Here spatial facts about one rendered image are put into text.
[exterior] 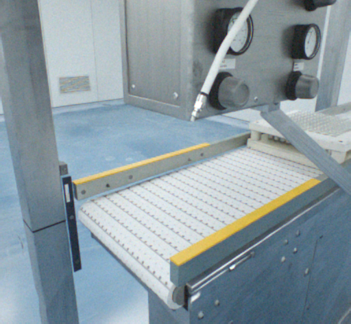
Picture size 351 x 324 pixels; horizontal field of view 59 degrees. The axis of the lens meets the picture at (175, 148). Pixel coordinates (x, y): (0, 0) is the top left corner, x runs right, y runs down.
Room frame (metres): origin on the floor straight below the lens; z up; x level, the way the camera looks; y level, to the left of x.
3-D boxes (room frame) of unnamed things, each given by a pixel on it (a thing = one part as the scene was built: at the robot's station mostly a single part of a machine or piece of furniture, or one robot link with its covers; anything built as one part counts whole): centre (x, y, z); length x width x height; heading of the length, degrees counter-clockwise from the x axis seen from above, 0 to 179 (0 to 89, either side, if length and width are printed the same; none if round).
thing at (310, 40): (0.36, -0.14, 1.19); 0.04 x 0.01 x 0.04; 131
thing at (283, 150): (0.79, -0.36, 0.93); 0.24 x 0.24 x 0.02; 41
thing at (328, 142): (0.79, -0.36, 0.98); 0.25 x 0.24 x 0.02; 41
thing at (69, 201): (0.49, 0.19, 0.86); 0.02 x 0.01 x 0.20; 131
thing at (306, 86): (0.35, -0.14, 1.15); 0.03 x 0.03 x 0.04; 41
